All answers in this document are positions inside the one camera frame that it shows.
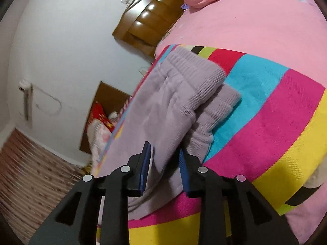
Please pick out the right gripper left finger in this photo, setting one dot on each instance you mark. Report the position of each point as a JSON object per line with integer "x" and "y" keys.
{"x": 97, "y": 203}

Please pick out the white air conditioner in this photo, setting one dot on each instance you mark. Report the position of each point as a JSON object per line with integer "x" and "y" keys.
{"x": 27, "y": 89}

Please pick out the brown floral curtain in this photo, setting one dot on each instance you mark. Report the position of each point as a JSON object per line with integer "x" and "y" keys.
{"x": 33, "y": 182}

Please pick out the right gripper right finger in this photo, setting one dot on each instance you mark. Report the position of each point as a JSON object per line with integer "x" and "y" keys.
{"x": 232, "y": 210}

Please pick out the pink floral quilt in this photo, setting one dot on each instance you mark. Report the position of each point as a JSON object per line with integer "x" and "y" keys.
{"x": 98, "y": 135}

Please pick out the dark brown headboard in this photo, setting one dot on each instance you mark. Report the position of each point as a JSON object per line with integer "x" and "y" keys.
{"x": 106, "y": 100}

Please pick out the lilac sweatpants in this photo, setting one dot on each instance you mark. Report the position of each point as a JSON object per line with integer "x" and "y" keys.
{"x": 180, "y": 102}

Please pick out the pink bed sheet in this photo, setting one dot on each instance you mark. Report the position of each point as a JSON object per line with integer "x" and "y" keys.
{"x": 291, "y": 33}

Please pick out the rainbow striped blanket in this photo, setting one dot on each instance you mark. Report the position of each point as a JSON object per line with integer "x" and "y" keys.
{"x": 276, "y": 136}

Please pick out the glossy wooden headboard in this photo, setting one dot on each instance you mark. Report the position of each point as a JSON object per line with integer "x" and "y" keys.
{"x": 145, "y": 22}

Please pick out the red embroidered pillow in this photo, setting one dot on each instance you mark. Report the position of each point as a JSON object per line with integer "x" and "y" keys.
{"x": 97, "y": 112}

